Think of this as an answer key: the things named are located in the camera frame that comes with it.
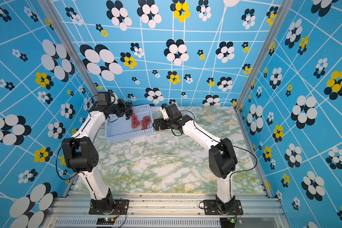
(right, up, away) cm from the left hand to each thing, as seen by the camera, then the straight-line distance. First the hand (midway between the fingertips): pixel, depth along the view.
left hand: (133, 103), depth 91 cm
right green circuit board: (+54, -61, -21) cm, 84 cm away
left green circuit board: (-9, -63, -18) cm, 66 cm away
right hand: (+19, -12, -3) cm, 22 cm away
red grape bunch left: (-4, -12, +17) cm, 21 cm away
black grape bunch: (-4, -6, +6) cm, 9 cm away
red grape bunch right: (+4, -13, +17) cm, 22 cm away
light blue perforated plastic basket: (-17, -18, +21) cm, 32 cm away
